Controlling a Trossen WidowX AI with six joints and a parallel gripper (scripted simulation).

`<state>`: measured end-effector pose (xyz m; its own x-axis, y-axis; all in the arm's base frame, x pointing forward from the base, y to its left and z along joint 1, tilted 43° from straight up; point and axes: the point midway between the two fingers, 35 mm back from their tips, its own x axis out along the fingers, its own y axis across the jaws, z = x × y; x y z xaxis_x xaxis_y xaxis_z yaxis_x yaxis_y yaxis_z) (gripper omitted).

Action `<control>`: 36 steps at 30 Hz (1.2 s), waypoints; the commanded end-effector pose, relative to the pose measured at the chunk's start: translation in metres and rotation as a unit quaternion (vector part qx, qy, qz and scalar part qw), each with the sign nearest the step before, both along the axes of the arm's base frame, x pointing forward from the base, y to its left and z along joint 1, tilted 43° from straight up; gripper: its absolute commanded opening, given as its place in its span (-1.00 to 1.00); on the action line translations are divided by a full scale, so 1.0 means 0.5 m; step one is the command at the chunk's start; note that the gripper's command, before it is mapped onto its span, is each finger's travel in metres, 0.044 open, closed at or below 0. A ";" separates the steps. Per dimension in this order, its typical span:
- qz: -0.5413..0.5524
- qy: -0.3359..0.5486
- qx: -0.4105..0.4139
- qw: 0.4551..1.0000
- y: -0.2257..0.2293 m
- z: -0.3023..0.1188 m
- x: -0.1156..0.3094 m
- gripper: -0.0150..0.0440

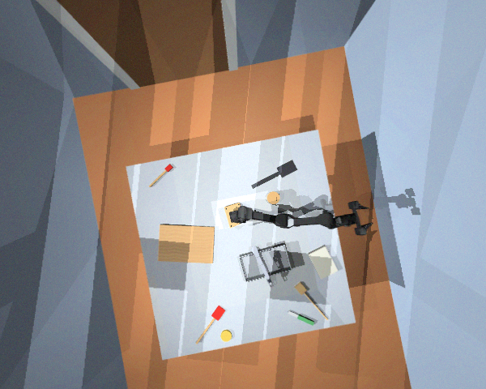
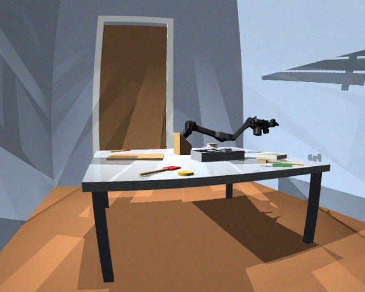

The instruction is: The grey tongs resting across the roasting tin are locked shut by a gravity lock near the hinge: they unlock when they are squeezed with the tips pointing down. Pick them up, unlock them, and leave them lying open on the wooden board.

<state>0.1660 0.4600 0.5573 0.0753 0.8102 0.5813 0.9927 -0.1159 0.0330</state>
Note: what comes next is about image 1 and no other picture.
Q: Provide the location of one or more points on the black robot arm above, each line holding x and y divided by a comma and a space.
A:
326, 219

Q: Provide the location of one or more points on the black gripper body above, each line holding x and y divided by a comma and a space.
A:
354, 218

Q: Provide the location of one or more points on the yellow flat disc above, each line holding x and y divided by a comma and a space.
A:
226, 335

